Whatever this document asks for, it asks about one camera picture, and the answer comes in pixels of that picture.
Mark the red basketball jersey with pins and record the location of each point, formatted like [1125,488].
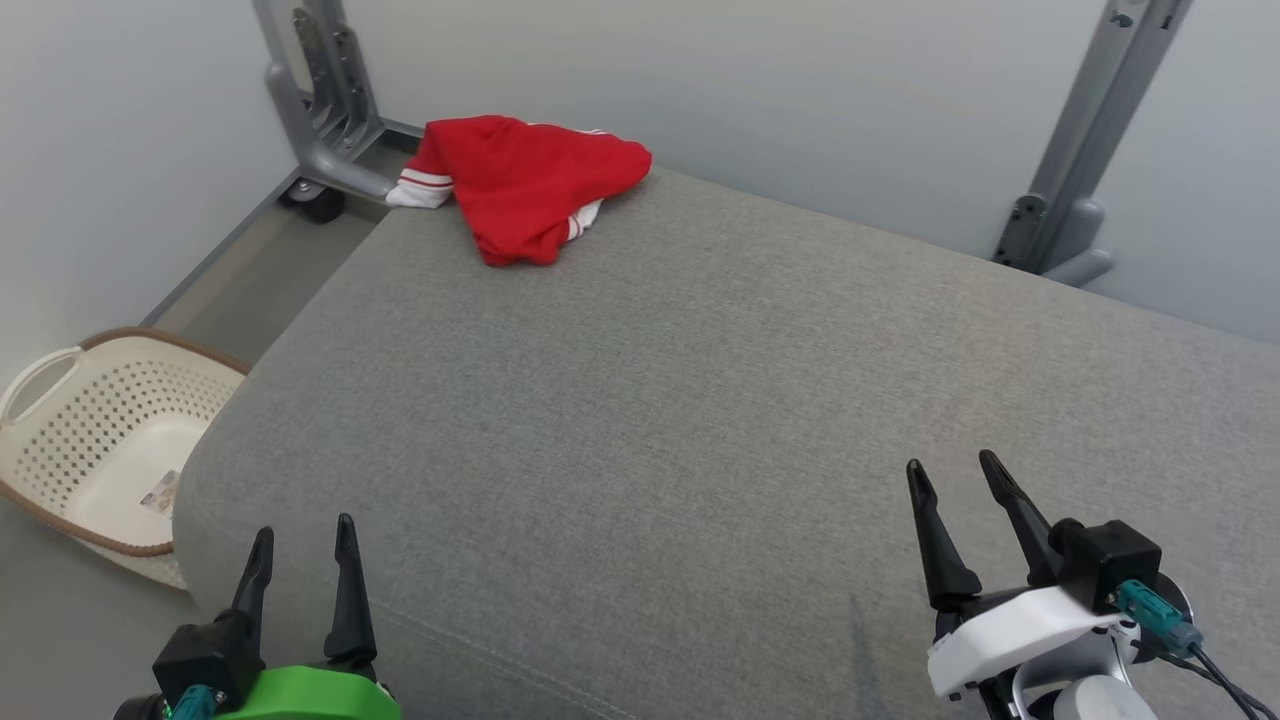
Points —
[530,190]

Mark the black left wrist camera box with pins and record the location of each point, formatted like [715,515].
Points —
[205,655]

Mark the black caster wheel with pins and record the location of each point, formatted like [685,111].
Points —
[318,203]

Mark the black round right gripper motor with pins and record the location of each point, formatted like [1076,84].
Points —
[1183,598]

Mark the teal camera connector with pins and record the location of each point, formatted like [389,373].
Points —
[192,703]
[1150,610]

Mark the cream perforated laundry basket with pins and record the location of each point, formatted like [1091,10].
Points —
[100,440]

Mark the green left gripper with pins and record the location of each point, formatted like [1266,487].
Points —
[310,695]

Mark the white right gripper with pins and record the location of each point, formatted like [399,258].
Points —
[1010,630]

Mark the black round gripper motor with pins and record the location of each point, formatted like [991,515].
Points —
[1183,598]
[140,710]

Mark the teal left camera connector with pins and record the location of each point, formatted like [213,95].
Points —
[192,703]

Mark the teal right camera connector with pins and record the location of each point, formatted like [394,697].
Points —
[1150,610]

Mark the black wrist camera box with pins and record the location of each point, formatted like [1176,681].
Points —
[205,655]
[1110,565]

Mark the black round left gripper motor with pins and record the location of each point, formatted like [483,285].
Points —
[140,710]

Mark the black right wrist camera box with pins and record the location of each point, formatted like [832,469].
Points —
[1110,565]

